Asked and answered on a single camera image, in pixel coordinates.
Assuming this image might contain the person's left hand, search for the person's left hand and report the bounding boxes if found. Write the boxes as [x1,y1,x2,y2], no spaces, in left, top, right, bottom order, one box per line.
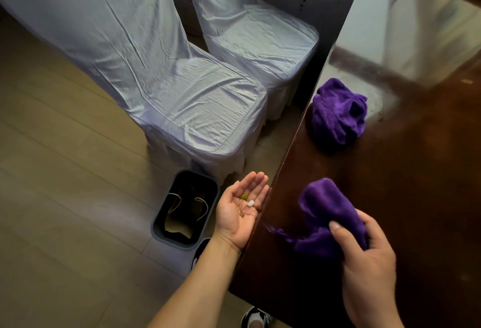
[212,171,270,253]

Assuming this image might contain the person's right hand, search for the person's right hand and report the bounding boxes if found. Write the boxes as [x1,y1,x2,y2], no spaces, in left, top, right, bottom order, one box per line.
[329,209,404,318]

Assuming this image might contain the purple microfibre cloth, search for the purple microfibre cloth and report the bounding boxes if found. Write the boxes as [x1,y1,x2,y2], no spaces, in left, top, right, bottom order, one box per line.
[268,178,370,259]
[311,78,368,147]

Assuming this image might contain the person's right forearm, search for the person's right forearm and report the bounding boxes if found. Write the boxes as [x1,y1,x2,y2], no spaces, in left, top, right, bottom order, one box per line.
[351,313,406,328]

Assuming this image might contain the person's left forearm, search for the person's left forearm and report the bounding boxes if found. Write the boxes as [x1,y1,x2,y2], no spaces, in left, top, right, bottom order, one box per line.
[147,235,241,328]

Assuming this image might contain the brown paper bag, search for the brown paper bag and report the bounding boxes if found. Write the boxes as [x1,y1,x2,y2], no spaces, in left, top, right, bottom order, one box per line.
[164,190,209,240]

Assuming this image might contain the person's left black white shoe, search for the person's left black white shoe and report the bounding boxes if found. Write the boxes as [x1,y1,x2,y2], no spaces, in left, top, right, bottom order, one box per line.
[191,238,212,271]

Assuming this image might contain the person's black white shoe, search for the person's black white shoe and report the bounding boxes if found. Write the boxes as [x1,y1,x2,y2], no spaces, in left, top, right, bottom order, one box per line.
[240,306,273,328]
[191,238,212,271]

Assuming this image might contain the dark grey waste bin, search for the dark grey waste bin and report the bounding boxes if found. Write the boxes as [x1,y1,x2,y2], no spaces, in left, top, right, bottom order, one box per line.
[151,169,220,252]

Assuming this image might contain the person's right black white shoe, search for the person's right black white shoe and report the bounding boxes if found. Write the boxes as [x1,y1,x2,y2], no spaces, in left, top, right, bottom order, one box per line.
[240,306,273,328]

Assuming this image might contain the chair with white cover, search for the chair with white cover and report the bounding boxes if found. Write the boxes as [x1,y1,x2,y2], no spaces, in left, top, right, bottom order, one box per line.
[178,0,320,122]
[0,0,268,186]

